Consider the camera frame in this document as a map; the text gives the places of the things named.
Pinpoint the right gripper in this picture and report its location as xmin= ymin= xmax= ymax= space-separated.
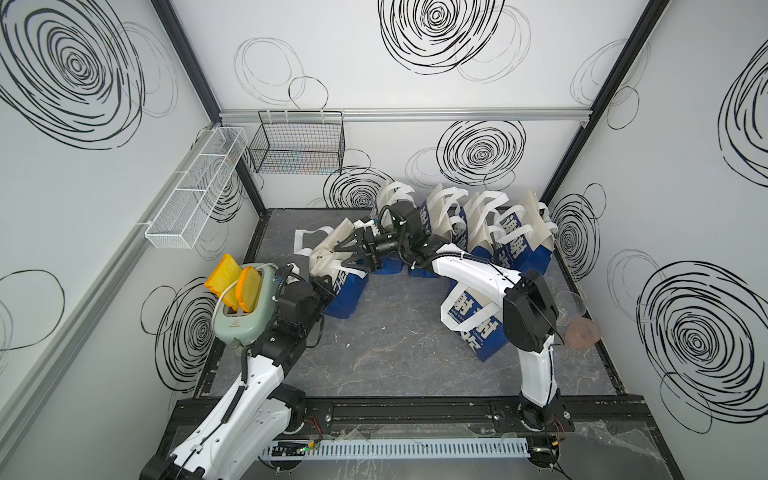
xmin=335 ymin=228 xmax=411 ymax=274

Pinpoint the blue beige takeout bag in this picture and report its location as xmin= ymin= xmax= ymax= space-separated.
xmin=464 ymin=191 xmax=508 ymax=263
xmin=492 ymin=191 xmax=559 ymax=275
xmin=294 ymin=219 xmax=369 ymax=319
xmin=440 ymin=280 xmax=508 ymax=362
xmin=371 ymin=180 xmax=415 ymax=275
xmin=404 ymin=184 xmax=468 ymax=278

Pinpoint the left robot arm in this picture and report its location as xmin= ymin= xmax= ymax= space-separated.
xmin=139 ymin=264 xmax=335 ymax=479

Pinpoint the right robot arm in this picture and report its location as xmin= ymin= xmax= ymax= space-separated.
xmin=332 ymin=201 xmax=560 ymax=431

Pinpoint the front yellow toast slice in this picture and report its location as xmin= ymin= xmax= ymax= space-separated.
xmin=235 ymin=266 xmax=262 ymax=313

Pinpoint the yellow toast slice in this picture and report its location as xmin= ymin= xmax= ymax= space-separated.
xmin=204 ymin=254 xmax=242 ymax=297
xmin=235 ymin=266 xmax=262 ymax=313

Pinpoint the mint green toaster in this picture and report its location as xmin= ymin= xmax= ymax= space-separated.
xmin=212 ymin=263 xmax=281 ymax=346

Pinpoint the rear yellow toast slice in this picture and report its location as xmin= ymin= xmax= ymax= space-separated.
xmin=204 ymin=254 xmax=242 ymax=297

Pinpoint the clear plastic cup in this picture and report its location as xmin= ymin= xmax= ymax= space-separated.
xmin=555 ymin=291 xmax=587 ymax=328

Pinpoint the pink plastic cup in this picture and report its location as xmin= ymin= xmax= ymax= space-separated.
xmin=564 ymin=317 xmax=601 ymax=349

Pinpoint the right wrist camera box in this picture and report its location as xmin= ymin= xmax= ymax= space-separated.
xmin=353 ymin=217 xmax=381 ymax=237

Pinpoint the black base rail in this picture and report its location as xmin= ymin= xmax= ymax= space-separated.
xmin=173 ymin=395 xmax=652 ymax=436

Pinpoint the black wire basket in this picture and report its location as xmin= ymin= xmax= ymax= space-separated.
xmin=248 ymin=110 xmax=346 ymax=175

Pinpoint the white wire mesh shelf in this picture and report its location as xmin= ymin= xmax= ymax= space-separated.
xmin=145 ymin=127 xmax=247 ymax=249

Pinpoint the slotted grey cable duct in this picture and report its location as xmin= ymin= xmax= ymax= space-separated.
xmin=259 ymin=438 xmax=531 ymax=462

